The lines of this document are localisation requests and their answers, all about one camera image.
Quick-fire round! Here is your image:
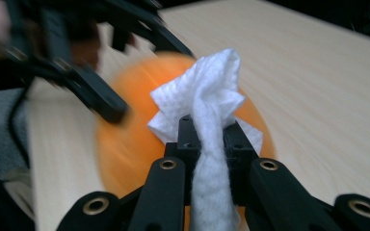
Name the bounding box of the orange plush toy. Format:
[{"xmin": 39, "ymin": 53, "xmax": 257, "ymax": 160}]
[{"xmin": 94, "ymin": 51, "xmax": 278, "ymax": 231}]

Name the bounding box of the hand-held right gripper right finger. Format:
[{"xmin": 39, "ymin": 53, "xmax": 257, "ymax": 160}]
[{"xmin": 223, "ymin": 117, "xmax": 260, "ymax": 207}]

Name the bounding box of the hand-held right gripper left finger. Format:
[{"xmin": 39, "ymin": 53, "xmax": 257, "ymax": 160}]
[{"xmin": 164, "ymin": 114, "xmax": 203, "ymax": 205}]

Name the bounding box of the white wet wipe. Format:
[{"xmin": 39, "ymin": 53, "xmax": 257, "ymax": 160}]
[{"xmin": 146, "ymin": 47, "xmax": 264, "ymax": 231}]

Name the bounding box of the left hand-held gripper black cable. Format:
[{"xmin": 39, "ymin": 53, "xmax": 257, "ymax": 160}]
[{"xmin": 8, "ymin": 86, "xmax": 35, "ymax": 169}]

